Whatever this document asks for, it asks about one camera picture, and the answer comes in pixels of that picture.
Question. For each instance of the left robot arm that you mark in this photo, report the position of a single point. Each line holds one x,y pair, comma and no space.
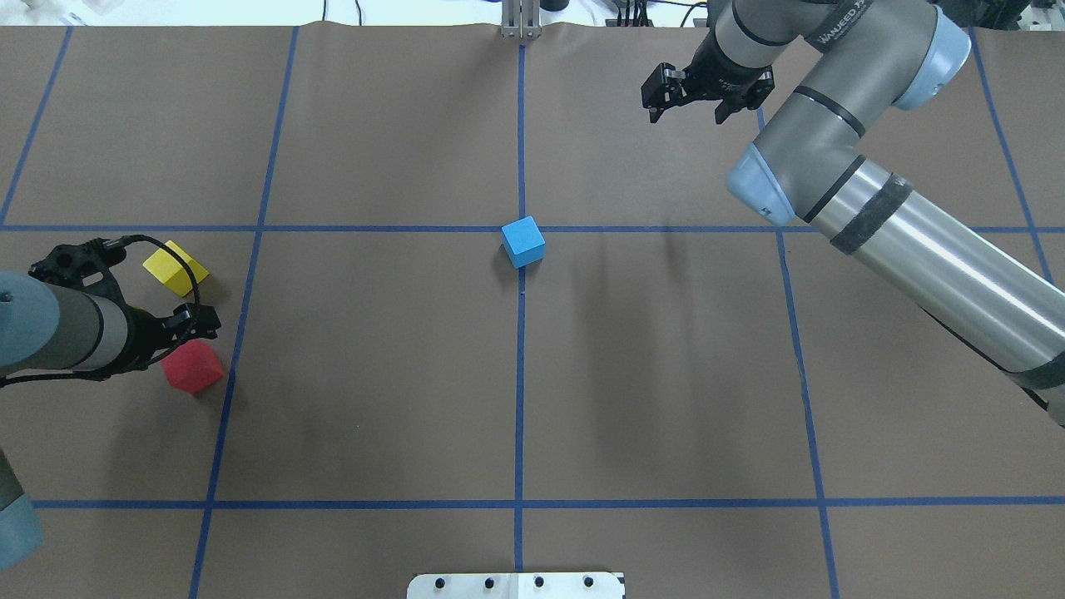
29,317

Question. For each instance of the yellow cube block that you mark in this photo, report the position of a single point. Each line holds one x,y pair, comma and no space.
169,271

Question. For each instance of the red cube block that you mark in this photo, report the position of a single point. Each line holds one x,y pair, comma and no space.
192,367

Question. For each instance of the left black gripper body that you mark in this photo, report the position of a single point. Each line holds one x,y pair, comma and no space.
145,334

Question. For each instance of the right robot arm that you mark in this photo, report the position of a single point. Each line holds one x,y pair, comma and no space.
805,164

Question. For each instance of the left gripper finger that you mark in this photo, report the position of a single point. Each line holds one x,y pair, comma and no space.
193,321

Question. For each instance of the blue tape grid lines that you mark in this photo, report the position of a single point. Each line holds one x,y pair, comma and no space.
676,391

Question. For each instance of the white mounting plate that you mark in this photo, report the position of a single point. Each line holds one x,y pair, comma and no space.
518,585

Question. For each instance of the aluminium frame post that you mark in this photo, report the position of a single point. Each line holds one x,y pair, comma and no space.
521,19

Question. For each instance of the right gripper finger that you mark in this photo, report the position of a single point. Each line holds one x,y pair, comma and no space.
750,100
659,91

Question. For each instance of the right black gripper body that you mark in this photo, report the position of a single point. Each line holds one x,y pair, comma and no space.
720,76

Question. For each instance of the blue cube block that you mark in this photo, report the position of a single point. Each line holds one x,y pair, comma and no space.
523,242

